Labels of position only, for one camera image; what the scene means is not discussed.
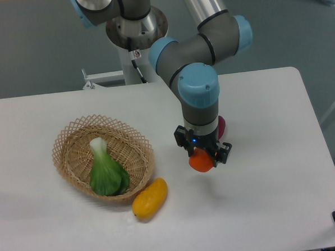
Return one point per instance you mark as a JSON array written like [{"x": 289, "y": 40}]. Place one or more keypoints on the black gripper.
[{"x": 189, "y": 141}]

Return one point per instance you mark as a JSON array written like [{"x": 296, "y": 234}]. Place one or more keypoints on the orange fruit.
[{"x": 200, "y": 160}]

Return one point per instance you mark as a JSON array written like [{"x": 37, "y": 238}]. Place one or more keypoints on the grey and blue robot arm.
[{"x": 185, "y": 67}]

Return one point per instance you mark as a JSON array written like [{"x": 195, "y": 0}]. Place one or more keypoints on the magenta fruit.
[{"x": 221, "y": 126}]

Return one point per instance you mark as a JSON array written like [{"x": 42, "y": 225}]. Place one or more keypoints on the yellow mango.
[{"x": 148, "y": 202}]

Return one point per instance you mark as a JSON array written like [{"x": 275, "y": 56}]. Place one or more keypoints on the green bok choy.
[{"x": 107, "y": 176}]

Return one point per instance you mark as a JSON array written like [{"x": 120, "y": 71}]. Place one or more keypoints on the woven wicker basket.
[{"x": 73, "y": 157}]

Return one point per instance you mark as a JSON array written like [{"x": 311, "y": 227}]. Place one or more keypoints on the white furniture frame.
[{"x": 328, "y": 117}]

